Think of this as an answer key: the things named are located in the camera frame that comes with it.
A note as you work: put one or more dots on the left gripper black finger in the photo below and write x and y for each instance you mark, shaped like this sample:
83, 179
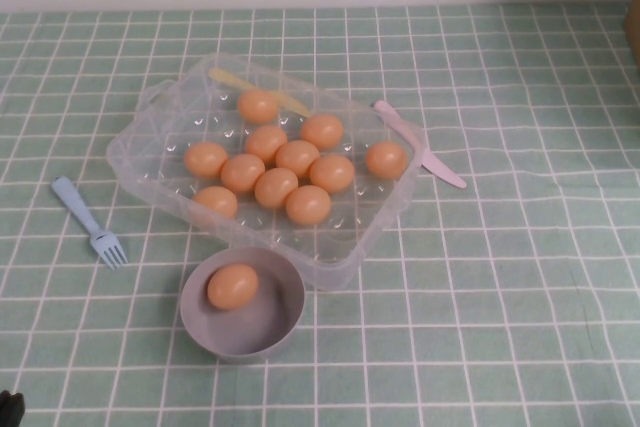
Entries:
5, 409
17, 412

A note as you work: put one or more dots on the orange egg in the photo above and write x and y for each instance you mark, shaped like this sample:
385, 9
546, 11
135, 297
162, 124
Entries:
308, 204
386, 159
276, 187
257, 105
297, 158
266, 143
232, 287
332, 173
205, 159
215, 201
322, 131
242, 173

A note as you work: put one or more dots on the clear plastic egg box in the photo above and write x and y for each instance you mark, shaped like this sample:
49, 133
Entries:
350, 227

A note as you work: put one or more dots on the brown cardboard box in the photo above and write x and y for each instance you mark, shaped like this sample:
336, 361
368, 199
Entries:
635, 32

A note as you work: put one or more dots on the light blue plastic fork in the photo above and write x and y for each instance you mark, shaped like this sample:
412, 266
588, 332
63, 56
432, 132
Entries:
107, 247

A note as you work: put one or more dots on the grey round bowl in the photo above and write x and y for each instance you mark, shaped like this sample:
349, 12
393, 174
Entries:
260, 332

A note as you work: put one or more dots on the yellow plastic knife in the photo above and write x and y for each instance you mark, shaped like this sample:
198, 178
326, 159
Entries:
225, 78

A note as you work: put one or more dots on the pink plastic knife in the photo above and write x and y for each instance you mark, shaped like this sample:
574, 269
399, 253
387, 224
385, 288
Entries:
442, 172

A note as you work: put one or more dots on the green checked tablecloth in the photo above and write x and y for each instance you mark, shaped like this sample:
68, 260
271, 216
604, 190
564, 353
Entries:
500, 297

